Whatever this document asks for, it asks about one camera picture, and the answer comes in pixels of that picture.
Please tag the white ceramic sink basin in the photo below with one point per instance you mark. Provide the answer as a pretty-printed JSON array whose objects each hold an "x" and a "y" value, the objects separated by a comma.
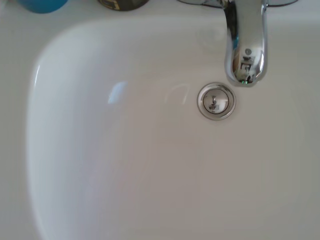
[{"x": 125, "y": 155}]

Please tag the chrome sink drain plug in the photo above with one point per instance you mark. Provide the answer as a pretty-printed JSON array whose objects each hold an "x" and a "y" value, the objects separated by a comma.
[{"x": 216, "y": 101}]

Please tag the chrome faucet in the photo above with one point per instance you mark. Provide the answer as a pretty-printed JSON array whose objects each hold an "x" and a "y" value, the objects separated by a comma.
[{"x": 246, "y": 47}]

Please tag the dark round container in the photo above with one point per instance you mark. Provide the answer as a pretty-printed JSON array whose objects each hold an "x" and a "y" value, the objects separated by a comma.
[{"x": 122, "y": 4}]

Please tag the blue cup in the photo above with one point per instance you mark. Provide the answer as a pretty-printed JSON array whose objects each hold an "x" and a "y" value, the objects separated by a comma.
[{"x": 46, "y": 4}]

